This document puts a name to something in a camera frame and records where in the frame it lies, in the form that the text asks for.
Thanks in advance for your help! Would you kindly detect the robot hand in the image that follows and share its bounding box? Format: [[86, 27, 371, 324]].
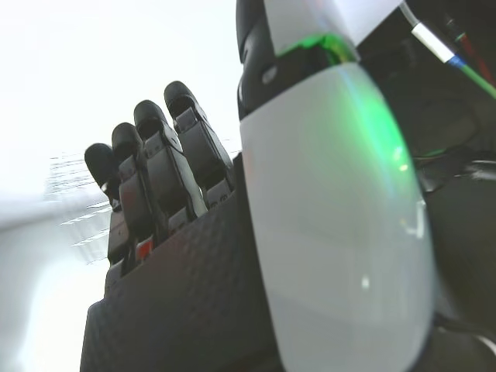
[[79, 0, 441, 372]]

